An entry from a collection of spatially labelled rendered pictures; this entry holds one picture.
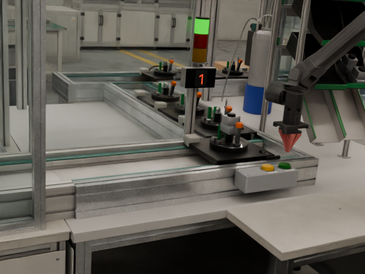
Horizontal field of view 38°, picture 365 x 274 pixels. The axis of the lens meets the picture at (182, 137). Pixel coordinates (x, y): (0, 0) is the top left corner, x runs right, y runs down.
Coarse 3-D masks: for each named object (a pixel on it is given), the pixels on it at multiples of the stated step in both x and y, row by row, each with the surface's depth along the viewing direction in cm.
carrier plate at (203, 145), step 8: (240, 136) 205; (184, 144) 195; (192, 144) 191; (200, 144) 191; (208, 144) 192; (248, 144) 196; (200, 152) 185; (208, 152) 183; (216, 152) 184; (224, 152) 184; (248, 152) 187; (256, 152) 187; (208, 160) 181; (216, 160) 176; (224, 160) 177; (232, 160) 178; (240, 160) 180; (248, 160) 182; (256, 160) 183
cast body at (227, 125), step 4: (224, 116) 188; (228, 116) 187; (232, 116) 186; (236, 116) 188; (224, 120) 188; (228, 120) 186; (232, 120) 186; (236, 120) 187; (224, 124) 188; (228, 124) 186; (232, 124) 187; (220, 128) 191; (224, 128) 188; (228, 128) 186; (232, 128) 186; (224, 132) 188; (228, 132) 186; (232, 132) 186
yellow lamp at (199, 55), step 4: (196, 48) 185; (200, 48) 185; (204, 48) 186; (192, 52) 187; (196, 52) 185; (200, 52) 185; (204, 52) 186; (192, 56) 187; (196, 56) 186; (200, 56) 186; (204, 56) 186; (192, 60) 187; (196, 60) 186; (200, 60) 186; (204, 60) 187
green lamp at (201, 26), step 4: (196, 20) 183; (200, 20) 182; (204, 20) 182; (208, 20) 183; (196, 24) 183; (200, 24) 182; (204, 24) 182; (208, 24) 184; (196, 28) 184; (200, 28) 183; (204, 28) 183; (208, 28) 184; (196, 32) 184; (200, 32) 183; (204, 32) 183; (208, 32) 185
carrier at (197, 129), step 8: (208, 112) 219; (216, 112) 215; (224, 112) 221; (200, 120) 216; (208, 120) 211; (216, 120) 215; (200, 128) 211; (208, 128) 211; (216, 128) 210; (248, 128) 217; (208, 136) 202; (248, 136) 211
